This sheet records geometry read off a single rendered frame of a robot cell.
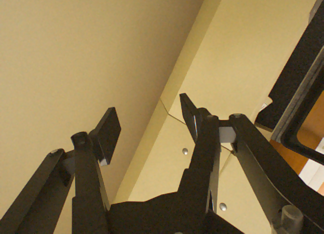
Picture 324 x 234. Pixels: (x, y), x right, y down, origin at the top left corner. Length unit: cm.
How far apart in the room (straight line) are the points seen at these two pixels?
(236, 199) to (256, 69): 16
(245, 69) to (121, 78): 44
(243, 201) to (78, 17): 49
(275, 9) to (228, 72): 9
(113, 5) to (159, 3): 17
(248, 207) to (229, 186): 3
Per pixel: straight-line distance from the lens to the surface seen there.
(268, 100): 37
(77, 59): 54
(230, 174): 25
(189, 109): 16
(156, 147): 30
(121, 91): 64
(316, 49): 57
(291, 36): 27
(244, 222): 26
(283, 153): 61
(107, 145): 17
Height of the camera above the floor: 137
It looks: 9 degrees up
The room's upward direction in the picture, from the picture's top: 155 degrees counter-clockwise
